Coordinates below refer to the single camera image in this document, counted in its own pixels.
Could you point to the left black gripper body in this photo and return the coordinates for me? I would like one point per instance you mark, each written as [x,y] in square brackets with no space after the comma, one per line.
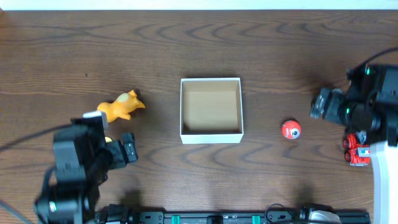
[123,150]

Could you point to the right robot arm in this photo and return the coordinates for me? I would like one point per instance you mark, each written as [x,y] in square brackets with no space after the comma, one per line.
[369,105]

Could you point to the red ball toy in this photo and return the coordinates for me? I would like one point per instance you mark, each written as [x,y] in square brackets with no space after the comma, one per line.
[291,129]

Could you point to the orange rubber animal toy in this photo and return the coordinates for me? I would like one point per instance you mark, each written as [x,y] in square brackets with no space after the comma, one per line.
[123,105]

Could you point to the white cardboard box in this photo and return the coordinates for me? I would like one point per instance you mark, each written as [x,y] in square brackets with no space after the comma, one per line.
[211,111]

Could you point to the cream pellet drum toy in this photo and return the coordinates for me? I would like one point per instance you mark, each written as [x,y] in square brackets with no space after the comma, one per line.
[108,139]

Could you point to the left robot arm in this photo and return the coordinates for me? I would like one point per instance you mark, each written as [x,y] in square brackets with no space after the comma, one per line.
[83,159]

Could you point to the black mounting rail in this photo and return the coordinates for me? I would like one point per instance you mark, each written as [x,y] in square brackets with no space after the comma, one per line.
[275,213]

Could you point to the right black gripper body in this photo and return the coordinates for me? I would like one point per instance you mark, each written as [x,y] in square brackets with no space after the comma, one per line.
[338,108]

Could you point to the red toy fire truck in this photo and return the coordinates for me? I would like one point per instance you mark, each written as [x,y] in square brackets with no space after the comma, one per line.
[357,152]

